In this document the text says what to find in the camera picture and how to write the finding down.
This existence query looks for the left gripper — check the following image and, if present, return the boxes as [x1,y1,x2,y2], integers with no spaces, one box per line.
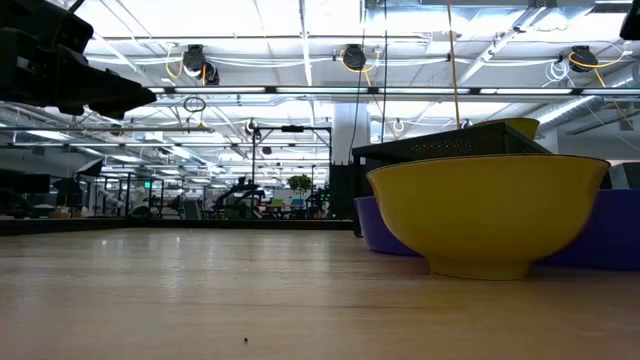
[0,0,158,121]

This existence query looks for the yellow pear-pattern ceramic bowl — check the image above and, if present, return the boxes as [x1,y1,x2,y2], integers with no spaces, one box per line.
[472,117,541,140]
[366,153,612,281]

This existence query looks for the blue plastic bowl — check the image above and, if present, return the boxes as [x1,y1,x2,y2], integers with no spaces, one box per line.
[542,188,640,272]
[353,195,424,258]

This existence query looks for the green indoor tree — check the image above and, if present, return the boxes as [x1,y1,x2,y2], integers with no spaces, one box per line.
[287,173,314,199]

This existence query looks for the long ceiling light bar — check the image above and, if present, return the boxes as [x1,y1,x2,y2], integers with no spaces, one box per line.
[149,85,640,96]

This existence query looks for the white square building column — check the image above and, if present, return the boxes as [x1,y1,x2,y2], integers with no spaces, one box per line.
[332,102,372,166]

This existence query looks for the black perforated metal riser shelf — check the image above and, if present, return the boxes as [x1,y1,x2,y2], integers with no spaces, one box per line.
[351,121,552,237]

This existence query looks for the black ceiling cable reel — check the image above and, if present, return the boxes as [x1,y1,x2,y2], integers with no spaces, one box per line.
[181,43,221,86]
[341,43,368,72]
[569,44,593,74]

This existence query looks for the black aluminium table frame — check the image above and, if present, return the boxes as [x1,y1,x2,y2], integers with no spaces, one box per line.
[0,217,356,238]

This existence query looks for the black metal gantry frame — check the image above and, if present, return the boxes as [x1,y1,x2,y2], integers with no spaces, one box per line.
[251,124,333,201]

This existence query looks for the thin black hanging cable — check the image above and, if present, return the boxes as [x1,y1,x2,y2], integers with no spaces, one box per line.
[382,0,389,144]

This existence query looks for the silver ventilation duct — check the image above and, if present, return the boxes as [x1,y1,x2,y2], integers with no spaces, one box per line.
[529,64,640,132]

